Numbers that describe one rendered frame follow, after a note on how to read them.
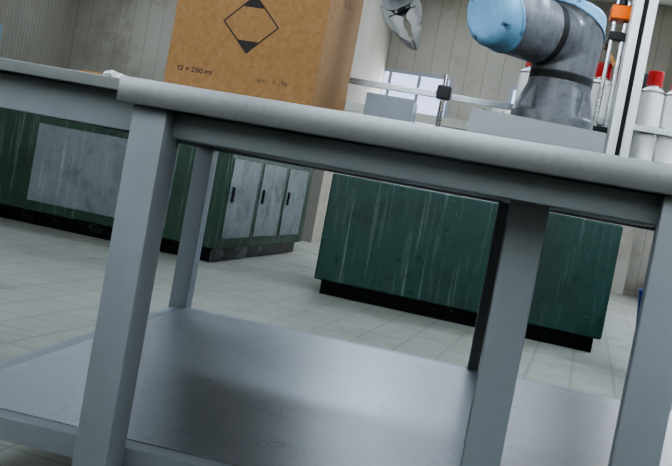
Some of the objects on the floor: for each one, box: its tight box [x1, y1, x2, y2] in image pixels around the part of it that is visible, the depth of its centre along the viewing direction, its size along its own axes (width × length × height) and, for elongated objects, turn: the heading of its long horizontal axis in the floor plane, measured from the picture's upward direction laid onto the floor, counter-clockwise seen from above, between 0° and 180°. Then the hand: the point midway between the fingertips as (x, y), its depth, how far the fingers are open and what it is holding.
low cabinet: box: [314, 173, 623, 353], centre depth 624 cm, size 192×179×76 cm
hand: (413, 43), depth 202 cm, fingers closed
